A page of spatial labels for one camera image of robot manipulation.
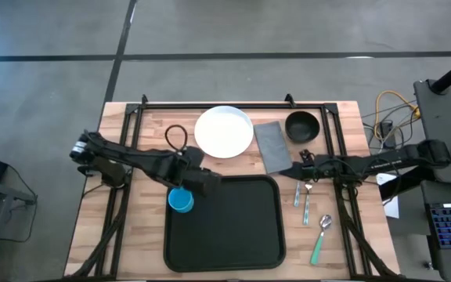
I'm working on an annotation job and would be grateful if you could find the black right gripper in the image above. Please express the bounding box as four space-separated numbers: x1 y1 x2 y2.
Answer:
279 148 321 182

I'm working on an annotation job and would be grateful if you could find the yellow cable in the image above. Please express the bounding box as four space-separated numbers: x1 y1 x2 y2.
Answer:
373 90 421 143

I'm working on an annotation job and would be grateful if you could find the black cable loop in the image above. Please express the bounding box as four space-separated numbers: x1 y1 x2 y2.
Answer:
164 124 189 152

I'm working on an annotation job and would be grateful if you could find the white round plate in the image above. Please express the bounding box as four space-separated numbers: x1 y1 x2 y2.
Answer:
193 105 255 160

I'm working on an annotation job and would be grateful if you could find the black bowl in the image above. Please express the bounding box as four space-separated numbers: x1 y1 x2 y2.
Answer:
284 110 322 144

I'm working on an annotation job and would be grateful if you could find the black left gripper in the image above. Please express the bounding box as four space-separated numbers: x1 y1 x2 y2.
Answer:
178 156 223 199

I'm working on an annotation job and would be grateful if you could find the white paper sheet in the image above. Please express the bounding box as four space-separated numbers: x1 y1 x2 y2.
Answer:
375 173 401 220

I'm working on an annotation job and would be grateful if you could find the black power adapter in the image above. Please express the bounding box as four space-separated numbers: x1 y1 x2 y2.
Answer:
379 120 395 139

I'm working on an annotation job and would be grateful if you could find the fork with light blue handle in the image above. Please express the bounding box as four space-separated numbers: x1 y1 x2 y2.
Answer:
302 182 314 226

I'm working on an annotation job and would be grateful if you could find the black floor cable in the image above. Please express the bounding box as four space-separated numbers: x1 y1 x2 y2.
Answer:
0 163 39 244

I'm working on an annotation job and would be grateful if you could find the black plastic tray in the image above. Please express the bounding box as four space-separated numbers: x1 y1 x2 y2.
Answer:
163 174 287 273

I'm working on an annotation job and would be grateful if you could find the spoon with green handle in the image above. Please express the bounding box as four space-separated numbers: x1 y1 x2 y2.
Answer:
308 214 334 266

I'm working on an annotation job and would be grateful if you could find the grey cloth napkin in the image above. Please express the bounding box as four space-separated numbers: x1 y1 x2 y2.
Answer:
253 121 294 175

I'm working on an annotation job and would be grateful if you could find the blue plastic cup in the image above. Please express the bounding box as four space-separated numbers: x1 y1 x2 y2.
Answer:
167 186 196 214

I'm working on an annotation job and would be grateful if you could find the black aluminium table frame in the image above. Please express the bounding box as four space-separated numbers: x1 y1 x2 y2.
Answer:
67 93 403 281

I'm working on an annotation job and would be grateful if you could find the dark grey side desk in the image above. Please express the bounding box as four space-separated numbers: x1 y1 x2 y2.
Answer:
412 79 451 186

